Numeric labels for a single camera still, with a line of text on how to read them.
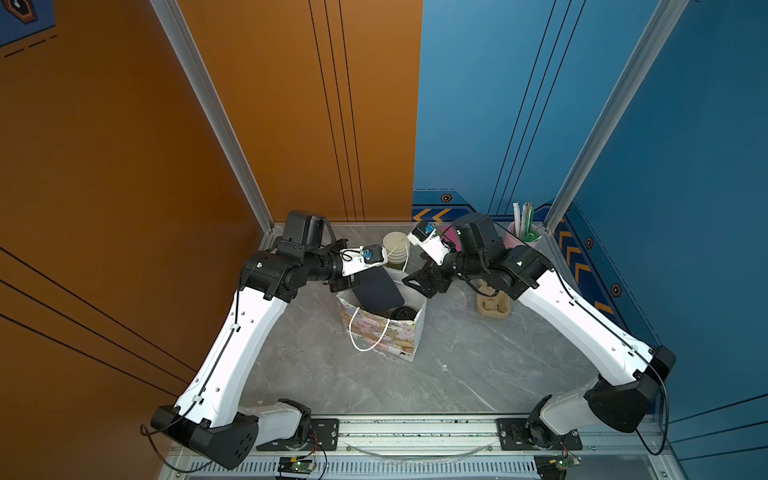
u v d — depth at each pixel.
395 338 0.74
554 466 0.70
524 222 0.99
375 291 0.75
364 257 0.53
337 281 0.58
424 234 0.57
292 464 0.71
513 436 0.72
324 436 0.74
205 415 0.37
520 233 1.02
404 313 0.79
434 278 0.59
